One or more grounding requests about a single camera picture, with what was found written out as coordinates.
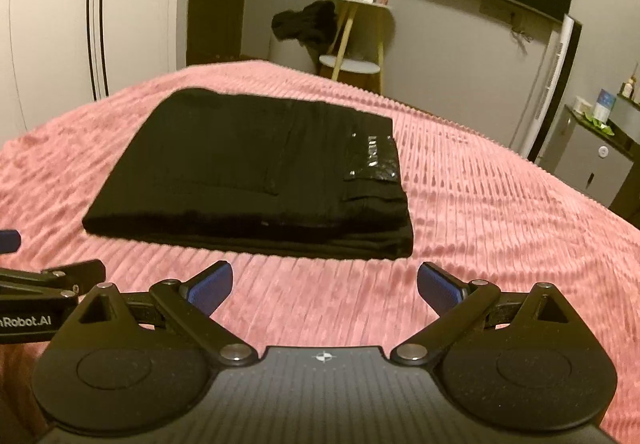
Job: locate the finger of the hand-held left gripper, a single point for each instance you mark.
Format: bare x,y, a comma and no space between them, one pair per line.
9,241
75,271

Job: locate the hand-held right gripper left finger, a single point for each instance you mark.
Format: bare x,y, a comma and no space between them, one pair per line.
212,286

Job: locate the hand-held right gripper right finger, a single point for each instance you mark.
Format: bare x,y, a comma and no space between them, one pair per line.
440,286

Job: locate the black pants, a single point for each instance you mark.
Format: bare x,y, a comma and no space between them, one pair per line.
240,174

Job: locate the pink ribbed blanket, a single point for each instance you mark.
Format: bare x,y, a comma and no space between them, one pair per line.
500,234

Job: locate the grey cabinet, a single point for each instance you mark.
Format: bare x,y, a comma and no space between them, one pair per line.
590,164

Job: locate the white wardrobe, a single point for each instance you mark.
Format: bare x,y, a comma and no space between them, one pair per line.
50,24

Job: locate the green packet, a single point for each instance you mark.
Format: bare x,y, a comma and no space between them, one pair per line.
601,124

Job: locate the white cup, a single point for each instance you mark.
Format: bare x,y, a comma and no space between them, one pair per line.
582,104

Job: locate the white tower fan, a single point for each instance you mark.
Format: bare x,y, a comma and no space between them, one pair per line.
555,84

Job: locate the round two-tier side table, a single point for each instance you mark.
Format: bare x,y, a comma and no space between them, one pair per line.
350,67

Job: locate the blue and white box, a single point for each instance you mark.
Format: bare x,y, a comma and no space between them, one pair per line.
604,105

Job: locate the dark cloth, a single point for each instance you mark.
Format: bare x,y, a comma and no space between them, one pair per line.
305,27

